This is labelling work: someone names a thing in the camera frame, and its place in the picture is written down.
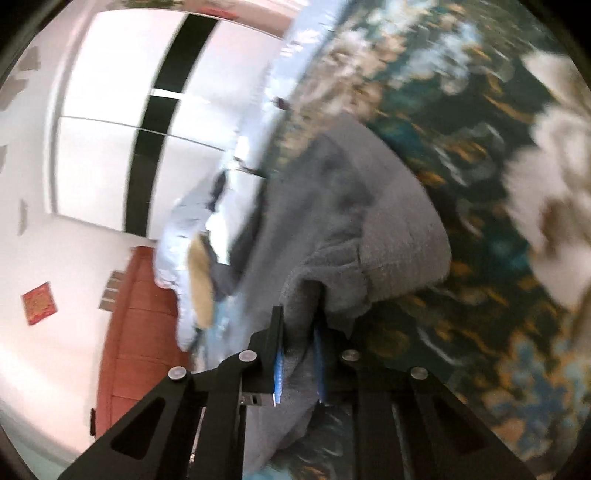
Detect brown wooden headboard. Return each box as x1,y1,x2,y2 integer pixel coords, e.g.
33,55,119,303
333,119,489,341
97,246,204,444

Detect grey wall switch panel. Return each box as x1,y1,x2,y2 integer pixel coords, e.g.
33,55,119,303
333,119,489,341
98,270,124,312

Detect dark grey pants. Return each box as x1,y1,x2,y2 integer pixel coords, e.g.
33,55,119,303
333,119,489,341
205,240,245,298

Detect red square wall decoration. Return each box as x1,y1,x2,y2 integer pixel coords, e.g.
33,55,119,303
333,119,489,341
21,284,58,326

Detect grey sweatshirt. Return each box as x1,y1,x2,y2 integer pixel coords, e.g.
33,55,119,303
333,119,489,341
228,113,452,476

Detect light blue floral duvet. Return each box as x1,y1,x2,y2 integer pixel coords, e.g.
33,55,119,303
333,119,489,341
154,0,356,354

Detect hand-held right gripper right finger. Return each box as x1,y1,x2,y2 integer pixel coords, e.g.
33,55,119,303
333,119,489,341
313,318,527,480

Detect yellow knitted blanket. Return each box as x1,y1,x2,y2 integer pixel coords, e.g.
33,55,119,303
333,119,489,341
187,233,218,328

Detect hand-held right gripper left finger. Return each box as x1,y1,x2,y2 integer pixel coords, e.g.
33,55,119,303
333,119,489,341
58,305,284,480

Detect white wardrobe with black stripe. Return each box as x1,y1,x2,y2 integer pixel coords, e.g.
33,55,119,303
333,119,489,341
48,0,296,241

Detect teal floral bed blanket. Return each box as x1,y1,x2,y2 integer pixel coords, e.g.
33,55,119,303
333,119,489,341
185,0,591,480

